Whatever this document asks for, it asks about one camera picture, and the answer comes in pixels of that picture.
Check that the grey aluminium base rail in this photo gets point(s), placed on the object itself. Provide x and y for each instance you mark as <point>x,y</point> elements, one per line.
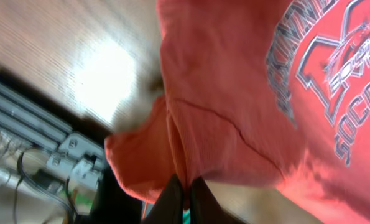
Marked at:
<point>72,153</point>

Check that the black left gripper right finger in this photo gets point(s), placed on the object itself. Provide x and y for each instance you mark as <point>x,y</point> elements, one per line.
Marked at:
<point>205,209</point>

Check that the red orange t-shirt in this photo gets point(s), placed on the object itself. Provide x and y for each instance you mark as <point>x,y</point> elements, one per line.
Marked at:
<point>260,93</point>

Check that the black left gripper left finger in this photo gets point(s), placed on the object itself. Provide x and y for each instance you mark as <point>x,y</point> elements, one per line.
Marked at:
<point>168,208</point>

